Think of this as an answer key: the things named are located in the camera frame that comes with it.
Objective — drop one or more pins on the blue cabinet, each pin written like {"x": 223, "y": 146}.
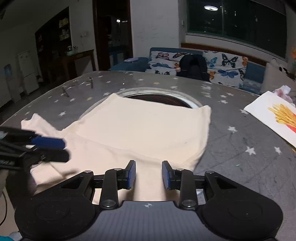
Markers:
{"x": 116, "y": 56}

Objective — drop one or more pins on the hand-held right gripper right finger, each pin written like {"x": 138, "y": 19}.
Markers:
{"x": 165, "y": 175}

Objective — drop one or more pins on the white refrigerator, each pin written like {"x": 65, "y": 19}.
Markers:
{"x": 27, "y": 71}

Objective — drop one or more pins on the black frame eyeglasses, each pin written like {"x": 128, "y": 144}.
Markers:
{"x": 91, "y": 83}

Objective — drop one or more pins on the butterfly print cushion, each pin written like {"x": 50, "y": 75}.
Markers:
{"x": 226, "y": 69}
{"x": 161, "y": 62}

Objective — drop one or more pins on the black backpack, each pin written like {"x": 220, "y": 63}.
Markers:
{"x": 193, "y": 67}

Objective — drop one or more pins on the white fries print shirt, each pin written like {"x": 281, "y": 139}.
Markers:
{"x": 261, "y": 106}

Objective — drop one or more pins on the pink white crumpled cloth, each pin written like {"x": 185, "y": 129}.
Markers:
{"x": 283, "y": 91}

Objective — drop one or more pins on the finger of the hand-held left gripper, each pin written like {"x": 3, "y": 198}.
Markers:
{"x": 55, "y": 155}
{"x": 48, "y": 143}

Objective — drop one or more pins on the blue sofa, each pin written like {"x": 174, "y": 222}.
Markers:
{"x": 134, "y": 63}

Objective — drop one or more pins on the light green kettle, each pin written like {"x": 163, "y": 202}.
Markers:
{"x": 69, "y": 51}

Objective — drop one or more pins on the dark wooden door frame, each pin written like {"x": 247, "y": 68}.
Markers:
{"x": 96, "y": 34}

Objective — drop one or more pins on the green frame window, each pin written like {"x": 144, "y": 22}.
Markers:
{"x": 242, "y": 20}

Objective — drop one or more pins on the white floor cabinet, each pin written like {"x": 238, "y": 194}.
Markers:
{"x": 12, "y": 88}

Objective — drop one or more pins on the white panda pillow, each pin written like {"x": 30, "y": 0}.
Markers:
{"x": 272, "y": 76}

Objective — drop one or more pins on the blue patterned cushion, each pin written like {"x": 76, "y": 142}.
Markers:
{"x": 254, "y": 71}

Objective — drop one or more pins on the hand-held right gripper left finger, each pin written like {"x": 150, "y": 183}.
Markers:
{"x": 132, "y": 173}

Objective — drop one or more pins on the cream t-shirt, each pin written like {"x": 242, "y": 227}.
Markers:
{"x": 138, "y": 129}

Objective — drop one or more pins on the round black induction cooktop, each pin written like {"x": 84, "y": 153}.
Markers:
{"x": 161, "y": 98}

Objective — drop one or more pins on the clear glass jar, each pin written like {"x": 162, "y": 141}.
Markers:
{"x": 75, "y": 50}

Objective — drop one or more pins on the wooden side table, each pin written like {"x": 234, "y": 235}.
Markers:
{"x": 81, "y": 54}

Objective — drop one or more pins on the light purple pencil case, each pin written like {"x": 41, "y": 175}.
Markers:
{"x": 130, "y": 60}

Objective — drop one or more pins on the dark wooden wall shelf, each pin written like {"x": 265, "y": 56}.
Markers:
{"x": 53, "y": 34}

